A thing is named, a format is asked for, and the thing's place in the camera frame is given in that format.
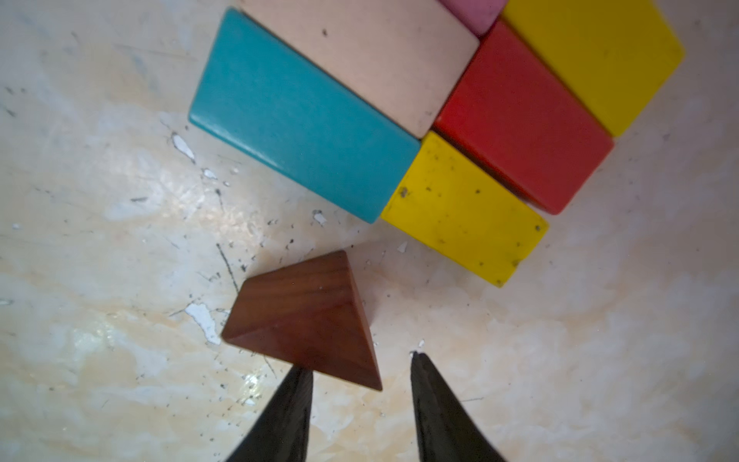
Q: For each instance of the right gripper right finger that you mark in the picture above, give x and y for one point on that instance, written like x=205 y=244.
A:
x=445 y=432

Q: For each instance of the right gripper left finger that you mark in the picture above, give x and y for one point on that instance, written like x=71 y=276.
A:
x=281 y=433

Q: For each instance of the brown triangle block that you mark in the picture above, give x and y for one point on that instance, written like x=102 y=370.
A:
x=308 y=314

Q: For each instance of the yellow block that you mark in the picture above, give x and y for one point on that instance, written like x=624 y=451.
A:
x=613 y=55
x=450 y=204

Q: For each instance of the red block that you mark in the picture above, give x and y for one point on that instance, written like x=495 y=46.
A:
x=515 y=118

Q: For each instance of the teal rectangular block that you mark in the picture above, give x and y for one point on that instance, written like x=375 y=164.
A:
x=262 y=97

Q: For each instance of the beige rectangular block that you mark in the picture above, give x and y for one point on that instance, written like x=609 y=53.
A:
x=402 y=57

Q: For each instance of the pink block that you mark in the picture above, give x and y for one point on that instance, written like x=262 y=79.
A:
x=477 y=15

